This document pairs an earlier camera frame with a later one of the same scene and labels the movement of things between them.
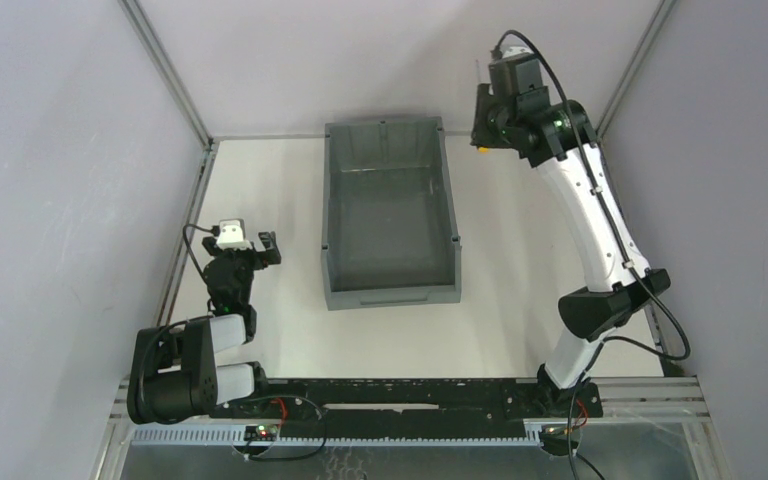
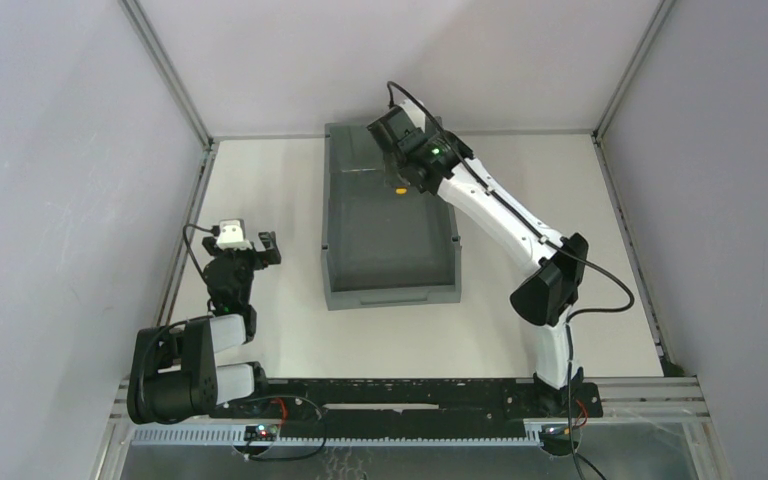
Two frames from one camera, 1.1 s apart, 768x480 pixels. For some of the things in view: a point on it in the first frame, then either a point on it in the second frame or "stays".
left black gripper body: x=239 y=251 stays
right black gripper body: x=480 y=115 to x=396 y=163
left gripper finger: x=273 y=253 stays
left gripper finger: x=209 y=244 stays
